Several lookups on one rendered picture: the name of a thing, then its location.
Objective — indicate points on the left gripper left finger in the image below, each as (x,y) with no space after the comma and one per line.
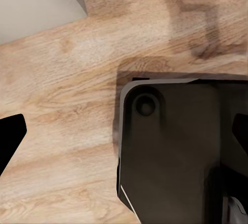
(12,131)

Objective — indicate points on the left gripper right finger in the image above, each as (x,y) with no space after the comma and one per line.
(240,130)

